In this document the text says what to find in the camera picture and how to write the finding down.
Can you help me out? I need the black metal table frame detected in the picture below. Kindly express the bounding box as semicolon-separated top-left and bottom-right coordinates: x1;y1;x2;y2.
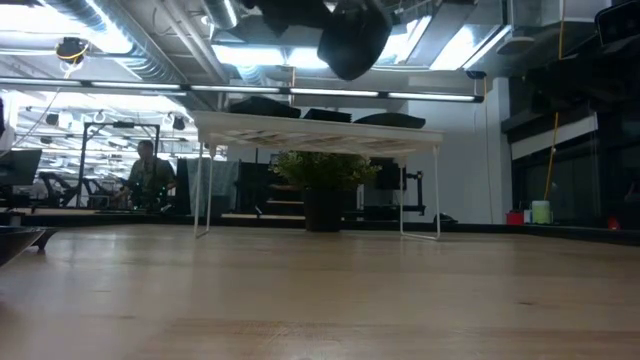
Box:
0;208;640;246

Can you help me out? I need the leaf-shaped black mini plate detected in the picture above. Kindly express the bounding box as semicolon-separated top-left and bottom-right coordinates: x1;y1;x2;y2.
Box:
317;0;394;81
0;226;46;266

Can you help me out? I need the grey curtain partition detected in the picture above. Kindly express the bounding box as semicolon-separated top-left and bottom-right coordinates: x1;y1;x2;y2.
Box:
189;158;241;216

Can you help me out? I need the dark computer monitor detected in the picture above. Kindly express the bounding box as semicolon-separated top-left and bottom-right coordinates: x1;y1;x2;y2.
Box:
0;148;44;189

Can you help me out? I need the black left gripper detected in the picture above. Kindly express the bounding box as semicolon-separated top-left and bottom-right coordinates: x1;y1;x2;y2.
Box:
244;0;341;36

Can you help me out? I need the black round ceiling device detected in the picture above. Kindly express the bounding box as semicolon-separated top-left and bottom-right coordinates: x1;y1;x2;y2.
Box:
54;37;91;65

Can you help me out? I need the person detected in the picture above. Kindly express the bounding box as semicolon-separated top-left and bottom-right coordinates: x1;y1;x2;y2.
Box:
112;139;176;211

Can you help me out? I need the green artificial potted plant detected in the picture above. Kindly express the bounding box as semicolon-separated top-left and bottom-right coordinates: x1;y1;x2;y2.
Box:
272;149;382;233

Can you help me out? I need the long ceiling light bar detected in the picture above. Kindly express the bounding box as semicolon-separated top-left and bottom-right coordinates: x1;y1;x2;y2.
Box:
0;77;485;104

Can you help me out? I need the wavy square black mini plate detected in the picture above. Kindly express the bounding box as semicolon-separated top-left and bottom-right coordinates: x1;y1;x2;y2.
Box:
228;96;302;119

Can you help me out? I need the large black bowl right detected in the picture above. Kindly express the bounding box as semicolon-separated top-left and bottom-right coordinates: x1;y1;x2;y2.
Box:
352;112;427;130

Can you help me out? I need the white wire shelf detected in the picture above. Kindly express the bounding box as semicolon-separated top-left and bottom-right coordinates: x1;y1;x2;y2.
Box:
192;110;445;241

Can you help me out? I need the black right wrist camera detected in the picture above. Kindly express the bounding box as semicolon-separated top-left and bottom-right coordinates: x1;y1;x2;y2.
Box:
593;0;640;47

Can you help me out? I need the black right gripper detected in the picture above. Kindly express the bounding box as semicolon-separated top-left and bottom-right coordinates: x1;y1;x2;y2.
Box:
559;47;640;109

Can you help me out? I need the light green cup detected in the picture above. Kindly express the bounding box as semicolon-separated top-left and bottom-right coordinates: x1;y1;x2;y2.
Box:
530;199;553;225

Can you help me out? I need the yellow cable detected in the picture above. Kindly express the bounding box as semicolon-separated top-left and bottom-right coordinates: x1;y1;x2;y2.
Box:
542;0;566;202

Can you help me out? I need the black background rig frame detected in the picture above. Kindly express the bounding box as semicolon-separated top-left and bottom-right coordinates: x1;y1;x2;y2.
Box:
74;121;161;209

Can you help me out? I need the black box monitor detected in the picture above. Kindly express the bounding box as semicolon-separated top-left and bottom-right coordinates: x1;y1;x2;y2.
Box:
374;159;407;191

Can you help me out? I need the black monitor stand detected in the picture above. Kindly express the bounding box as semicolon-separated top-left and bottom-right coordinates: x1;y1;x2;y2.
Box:
407;169;427;215

